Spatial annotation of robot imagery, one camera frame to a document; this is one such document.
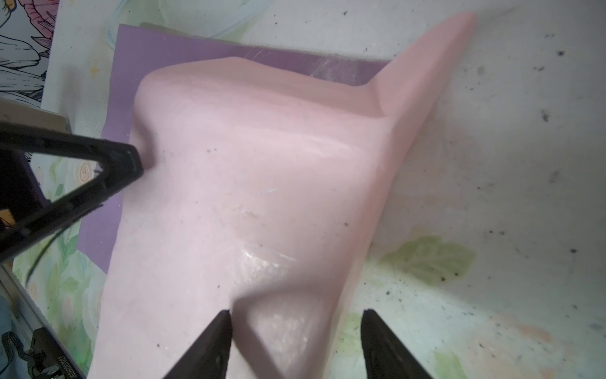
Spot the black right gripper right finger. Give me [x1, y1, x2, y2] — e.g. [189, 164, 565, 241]
[361, 309, 432, 379]

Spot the aluminium frame rail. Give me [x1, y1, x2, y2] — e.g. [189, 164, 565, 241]
[1, 265, 86, 378]

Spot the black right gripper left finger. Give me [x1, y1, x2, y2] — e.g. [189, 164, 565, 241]
[164, 310, 233, 379]

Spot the purple and pink wrapping paper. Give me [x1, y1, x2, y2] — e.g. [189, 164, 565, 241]
[88, 12, 475, 378]

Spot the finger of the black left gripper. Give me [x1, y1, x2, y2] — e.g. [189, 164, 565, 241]
[1, 122, 144, 262]

